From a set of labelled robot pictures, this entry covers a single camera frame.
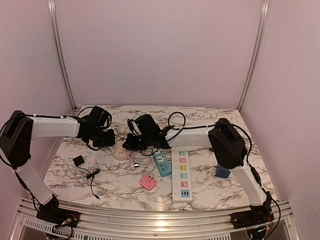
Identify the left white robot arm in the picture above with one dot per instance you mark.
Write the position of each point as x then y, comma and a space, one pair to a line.
18, 132

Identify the round beige socket hub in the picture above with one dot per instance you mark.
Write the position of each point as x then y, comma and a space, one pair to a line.
118, 152

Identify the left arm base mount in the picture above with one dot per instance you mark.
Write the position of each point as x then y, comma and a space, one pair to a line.
61, 216

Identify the teal power strip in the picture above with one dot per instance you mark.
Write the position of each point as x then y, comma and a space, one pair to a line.
163, 165

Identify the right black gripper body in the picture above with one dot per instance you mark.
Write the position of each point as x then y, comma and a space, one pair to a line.
140, 144

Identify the aluminium corner post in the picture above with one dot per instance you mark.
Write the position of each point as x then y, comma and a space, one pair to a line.
59, 51
262, 24

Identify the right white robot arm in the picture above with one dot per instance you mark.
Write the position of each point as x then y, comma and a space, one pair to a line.
223, 138

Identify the aluminium front frame rail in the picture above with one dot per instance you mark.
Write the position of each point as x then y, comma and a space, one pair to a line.
103, 223

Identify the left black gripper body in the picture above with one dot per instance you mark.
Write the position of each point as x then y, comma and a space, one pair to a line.
100, 140

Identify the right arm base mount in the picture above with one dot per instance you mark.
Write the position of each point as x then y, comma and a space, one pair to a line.
249, 218

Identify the pink power strip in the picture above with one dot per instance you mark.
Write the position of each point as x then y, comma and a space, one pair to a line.
148, 182

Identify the black charger with thin cable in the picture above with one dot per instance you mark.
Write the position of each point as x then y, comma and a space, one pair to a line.
89, 175

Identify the blue cube socket adapter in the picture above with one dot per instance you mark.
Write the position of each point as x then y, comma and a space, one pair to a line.
222, 172

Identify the long white power strip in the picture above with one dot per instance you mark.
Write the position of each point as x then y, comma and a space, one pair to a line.
181, 177

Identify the left aluminium corner post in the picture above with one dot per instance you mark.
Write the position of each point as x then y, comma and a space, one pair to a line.
59, 51

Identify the right aluminium corner post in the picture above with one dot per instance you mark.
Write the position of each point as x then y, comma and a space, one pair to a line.
262, 24

